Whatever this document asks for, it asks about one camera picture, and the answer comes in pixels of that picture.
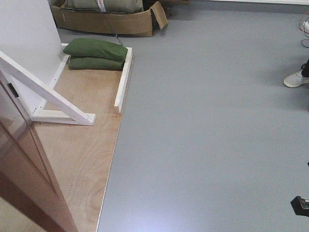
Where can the green sandbag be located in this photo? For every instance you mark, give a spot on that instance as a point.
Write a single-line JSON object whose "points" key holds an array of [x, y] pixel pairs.
{"points": [[79, 63], [88, 47]]}

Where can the white power strip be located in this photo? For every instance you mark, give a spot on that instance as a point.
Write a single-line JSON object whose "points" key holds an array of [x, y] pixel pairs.
{"points": [[305, 27]]}

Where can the black door latch plate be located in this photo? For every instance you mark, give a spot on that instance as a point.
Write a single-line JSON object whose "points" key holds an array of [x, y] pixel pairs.
{"points": [[13, 90]]}

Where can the white far edge batten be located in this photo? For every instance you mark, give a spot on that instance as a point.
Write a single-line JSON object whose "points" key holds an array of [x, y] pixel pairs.
{"points": [[125, 76]]}

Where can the upper green sandbag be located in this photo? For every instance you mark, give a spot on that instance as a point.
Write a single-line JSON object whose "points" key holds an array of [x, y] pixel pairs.
{"points": [[88, 47]]}

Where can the black trouser legs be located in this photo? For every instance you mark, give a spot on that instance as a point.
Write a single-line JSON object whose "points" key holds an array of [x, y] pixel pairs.
{"points": [[305, 70]]}

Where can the plywood base platform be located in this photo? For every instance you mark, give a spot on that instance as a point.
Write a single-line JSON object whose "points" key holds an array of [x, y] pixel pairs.
{"points": [[80, 156]]}

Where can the black robot part right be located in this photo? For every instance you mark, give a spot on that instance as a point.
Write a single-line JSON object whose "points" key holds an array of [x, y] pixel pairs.
{"points": [[300, 206]]}

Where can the white far support brace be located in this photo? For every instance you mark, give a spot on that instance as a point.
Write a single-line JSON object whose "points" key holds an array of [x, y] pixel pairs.
{"points": [[67, 112]]}

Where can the white sneaker near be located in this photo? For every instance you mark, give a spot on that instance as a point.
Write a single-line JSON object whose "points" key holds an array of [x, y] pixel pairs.
{"points": [[296, 80]]}

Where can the lower green sandbag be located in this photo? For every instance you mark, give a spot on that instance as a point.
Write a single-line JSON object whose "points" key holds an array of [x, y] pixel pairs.
{"points": [[79, 63]]}

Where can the white door frame panel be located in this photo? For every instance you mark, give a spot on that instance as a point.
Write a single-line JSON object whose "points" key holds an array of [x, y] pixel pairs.
{"points": [[28, 35]]}

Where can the brown wooden door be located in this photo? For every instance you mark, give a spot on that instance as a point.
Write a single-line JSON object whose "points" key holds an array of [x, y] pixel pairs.
{"points": [[27, 180]]}

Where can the large olive woven sack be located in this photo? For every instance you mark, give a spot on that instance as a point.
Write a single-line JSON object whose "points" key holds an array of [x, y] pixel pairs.
{"points": [[119, 6]]}

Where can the flattened open cardboard box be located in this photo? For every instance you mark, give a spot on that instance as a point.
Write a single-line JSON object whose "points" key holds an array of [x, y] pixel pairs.
{"points": [[137, 24]]}

